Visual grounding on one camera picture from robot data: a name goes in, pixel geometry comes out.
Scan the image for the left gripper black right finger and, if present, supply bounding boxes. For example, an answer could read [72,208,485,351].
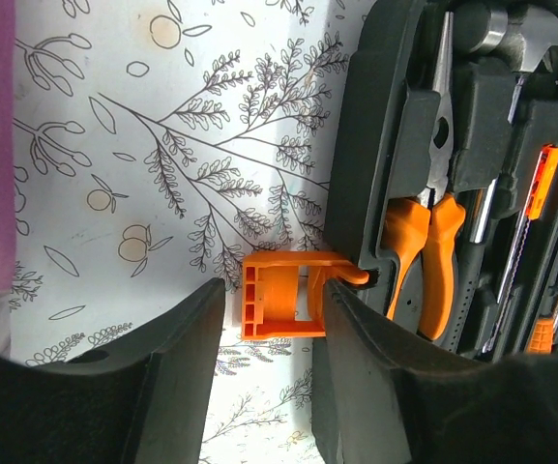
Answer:
[311,279,558,463]

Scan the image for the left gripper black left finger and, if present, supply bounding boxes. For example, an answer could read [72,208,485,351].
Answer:
[0,278,225,463]

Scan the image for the orange case latch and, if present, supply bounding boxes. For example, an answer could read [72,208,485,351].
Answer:
[241,250,369,341]

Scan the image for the orange ribbed bit driver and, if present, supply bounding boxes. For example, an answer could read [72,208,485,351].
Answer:
[526,317,554,354]

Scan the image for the orange handled pliers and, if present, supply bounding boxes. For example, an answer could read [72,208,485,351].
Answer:
[383,11,466,342]

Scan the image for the black plastic tool case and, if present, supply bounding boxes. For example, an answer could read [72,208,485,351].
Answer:
[324,1,558,362]

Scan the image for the orange handled utility knife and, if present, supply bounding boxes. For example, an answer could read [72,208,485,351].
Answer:
[481,144,558,355]

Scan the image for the black handled steel hammer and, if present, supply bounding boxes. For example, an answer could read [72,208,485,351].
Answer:
[453,1,558,356]

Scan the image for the floral patterned table mat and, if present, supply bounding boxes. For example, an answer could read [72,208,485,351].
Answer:
[9,1,371,463]

